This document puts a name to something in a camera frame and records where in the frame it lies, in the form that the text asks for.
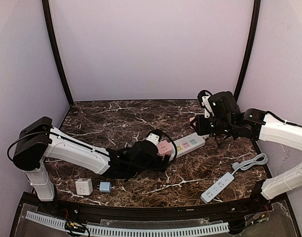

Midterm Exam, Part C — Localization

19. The pink usb charger plug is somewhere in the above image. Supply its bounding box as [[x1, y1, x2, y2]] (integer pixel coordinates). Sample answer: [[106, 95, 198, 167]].
[[189, 117, 195, 123]]

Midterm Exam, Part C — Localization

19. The white multicolour power strip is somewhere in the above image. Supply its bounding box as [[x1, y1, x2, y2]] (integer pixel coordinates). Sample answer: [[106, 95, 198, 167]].
[[174, 132, 209, 158]]

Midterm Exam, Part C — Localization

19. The black front rail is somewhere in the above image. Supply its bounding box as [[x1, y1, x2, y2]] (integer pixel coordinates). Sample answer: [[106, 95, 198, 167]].
[[49, 197, 265, 223]]

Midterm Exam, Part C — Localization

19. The right black frame post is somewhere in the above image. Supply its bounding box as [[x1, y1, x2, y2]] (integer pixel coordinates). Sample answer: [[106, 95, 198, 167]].
[[234, 0, 261, 101]]

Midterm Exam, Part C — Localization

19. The left black frame post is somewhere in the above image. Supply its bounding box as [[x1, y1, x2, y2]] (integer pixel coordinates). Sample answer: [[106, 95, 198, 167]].
[[41, 0, 74, 107]]

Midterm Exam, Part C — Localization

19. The light blue power strip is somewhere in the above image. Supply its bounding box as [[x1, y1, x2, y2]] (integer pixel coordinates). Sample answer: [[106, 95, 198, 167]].
[[200, 172, 234, 204]]

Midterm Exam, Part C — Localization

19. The pink cube socket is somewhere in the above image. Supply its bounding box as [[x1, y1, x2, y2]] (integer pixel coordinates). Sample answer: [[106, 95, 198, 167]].
[[157, 140, 173, 157]]

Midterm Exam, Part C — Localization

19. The small circuit board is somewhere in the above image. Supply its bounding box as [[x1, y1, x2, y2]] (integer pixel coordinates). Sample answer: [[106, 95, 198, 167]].
[[64, 221, 86, 233]]

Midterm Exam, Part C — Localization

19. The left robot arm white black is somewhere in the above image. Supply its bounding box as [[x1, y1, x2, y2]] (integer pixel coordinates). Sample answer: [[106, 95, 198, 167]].
[[6, 117, 177, 202]]

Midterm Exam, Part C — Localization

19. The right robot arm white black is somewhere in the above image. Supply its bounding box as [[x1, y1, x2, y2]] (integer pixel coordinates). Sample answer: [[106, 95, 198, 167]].
[[190, 90, 302, 200]]

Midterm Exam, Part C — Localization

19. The grey power strip cable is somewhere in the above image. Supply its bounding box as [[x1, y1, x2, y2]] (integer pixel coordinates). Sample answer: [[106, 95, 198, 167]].
[[231, 153, 268, 173]]

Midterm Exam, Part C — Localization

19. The light blue cable duct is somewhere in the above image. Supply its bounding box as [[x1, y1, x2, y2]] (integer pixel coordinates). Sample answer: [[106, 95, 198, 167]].
[[25, 211, 229, 237]]

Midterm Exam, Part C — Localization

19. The blue usb charger plug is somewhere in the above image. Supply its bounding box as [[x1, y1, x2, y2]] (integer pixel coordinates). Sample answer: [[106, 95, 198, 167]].
[[97, 182, 112, 193]]

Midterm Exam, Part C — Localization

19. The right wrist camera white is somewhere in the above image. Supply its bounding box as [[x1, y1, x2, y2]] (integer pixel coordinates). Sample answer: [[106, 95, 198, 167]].
[[197, 90, 213, 119]]

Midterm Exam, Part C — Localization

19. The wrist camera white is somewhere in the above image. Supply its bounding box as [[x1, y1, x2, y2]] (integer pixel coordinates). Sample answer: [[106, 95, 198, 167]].
[[146, 133, 161, 146], [197, 90, 213, 119]]

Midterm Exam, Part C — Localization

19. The black frame post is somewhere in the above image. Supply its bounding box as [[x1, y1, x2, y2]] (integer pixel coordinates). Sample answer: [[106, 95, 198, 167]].
[[41, 0, 74, 107], [234, 0, 261, 101]]

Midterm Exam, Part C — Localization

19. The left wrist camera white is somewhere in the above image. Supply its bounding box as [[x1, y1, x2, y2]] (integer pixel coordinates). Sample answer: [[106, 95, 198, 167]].
[[146, 133, 161, 146]]

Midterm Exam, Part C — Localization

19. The white cube socket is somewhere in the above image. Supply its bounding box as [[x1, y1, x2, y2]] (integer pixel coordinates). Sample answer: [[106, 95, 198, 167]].
[[75, 179, 93, 196]]

